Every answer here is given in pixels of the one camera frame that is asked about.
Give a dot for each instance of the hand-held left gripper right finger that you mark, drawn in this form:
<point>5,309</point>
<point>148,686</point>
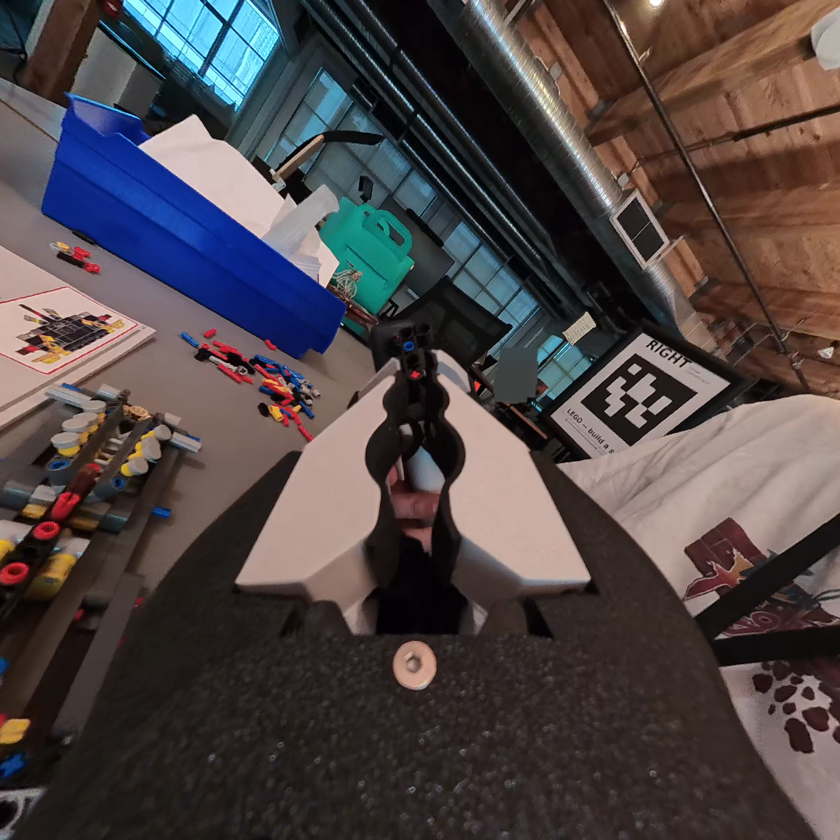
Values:
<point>512,512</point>

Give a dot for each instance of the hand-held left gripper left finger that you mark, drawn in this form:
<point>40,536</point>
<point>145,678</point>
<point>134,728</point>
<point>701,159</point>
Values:
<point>315,518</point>

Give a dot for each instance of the black lego connector piece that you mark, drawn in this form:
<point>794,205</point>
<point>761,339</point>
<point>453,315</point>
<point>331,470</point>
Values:
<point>403,338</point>

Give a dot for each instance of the partly built lego chassis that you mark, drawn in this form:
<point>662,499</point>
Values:
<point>79,426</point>

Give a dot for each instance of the pile of lego pins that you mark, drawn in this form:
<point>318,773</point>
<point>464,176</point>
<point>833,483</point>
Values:
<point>282,387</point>

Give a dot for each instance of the small red yellow lego cluster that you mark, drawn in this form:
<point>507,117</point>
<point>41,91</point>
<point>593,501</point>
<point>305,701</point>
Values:
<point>79,256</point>

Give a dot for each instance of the lego instruction booklet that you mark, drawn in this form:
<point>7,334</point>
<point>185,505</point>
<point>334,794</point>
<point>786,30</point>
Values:
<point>26,275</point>

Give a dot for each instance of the person's right hand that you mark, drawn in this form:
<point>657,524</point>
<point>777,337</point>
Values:
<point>413,508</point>

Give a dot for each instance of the black mesh chair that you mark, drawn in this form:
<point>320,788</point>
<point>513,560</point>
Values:
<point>453,321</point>

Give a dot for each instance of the framed marker sign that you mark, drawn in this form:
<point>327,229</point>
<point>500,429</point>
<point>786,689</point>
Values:
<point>649,394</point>

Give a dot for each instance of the white bicycle model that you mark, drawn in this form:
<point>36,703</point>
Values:
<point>346,282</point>

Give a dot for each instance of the teal tote bag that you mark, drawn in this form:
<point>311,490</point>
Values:
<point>367,262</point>

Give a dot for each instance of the blue plastic bin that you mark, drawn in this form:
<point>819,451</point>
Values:
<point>164,216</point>

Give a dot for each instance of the silver ventilation duct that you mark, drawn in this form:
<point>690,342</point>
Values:
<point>544,111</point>

